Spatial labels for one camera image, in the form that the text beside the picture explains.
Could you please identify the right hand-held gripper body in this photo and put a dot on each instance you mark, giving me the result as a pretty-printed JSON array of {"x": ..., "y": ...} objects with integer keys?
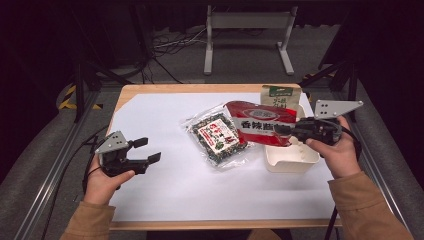
[{"x": 320, "y": 130}]

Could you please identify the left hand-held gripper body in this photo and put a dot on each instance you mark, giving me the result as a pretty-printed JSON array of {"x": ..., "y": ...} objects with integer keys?
[{"x": 111, "y": 142}]

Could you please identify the red sauce packet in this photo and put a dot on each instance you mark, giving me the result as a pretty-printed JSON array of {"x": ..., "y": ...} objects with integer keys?
[{"x": 260, "y": 125}]

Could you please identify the cream divided lunch box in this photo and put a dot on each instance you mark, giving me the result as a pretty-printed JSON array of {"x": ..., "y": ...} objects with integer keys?
[{"x": 290, "y": 160}]

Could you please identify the beige green-topped sauce packet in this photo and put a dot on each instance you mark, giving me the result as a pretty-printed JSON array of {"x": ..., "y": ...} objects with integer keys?
[{"x": 281, "y": 96}]

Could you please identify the person's right hand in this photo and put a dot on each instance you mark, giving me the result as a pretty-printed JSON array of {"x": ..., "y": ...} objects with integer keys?
[{"x": 341, "y": 158}]

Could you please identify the person's left hand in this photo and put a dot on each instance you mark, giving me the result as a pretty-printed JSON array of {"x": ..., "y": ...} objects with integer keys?
[{"x": 100, "y": 186}]

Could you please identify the white paper sheet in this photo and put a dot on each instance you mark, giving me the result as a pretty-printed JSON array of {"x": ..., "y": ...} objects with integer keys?
[{"x": 160, "y": 113}]

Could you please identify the black metal stand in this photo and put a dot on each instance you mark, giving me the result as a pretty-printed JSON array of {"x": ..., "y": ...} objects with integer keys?
[
  {"x": 351, "y": 83},
  {"x": 79, "y": 86}
]

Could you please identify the yellow black striped tape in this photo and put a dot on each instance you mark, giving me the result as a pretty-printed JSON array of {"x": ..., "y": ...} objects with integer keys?
[{"x": 66, "y": 100}]

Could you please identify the clear seaweed packet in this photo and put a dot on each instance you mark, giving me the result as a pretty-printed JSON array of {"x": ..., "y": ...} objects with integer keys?
[{"x": 218, "y": 136}]

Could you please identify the white metal stand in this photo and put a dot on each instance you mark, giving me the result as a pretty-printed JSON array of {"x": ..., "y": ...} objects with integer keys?
[{"x": 248, "y": 20}]

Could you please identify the aluminium rail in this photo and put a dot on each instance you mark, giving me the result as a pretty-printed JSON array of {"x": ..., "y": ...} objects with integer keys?
[
  {"x": 50, "y": 176},
  {"x": 376, "y": 160}
]

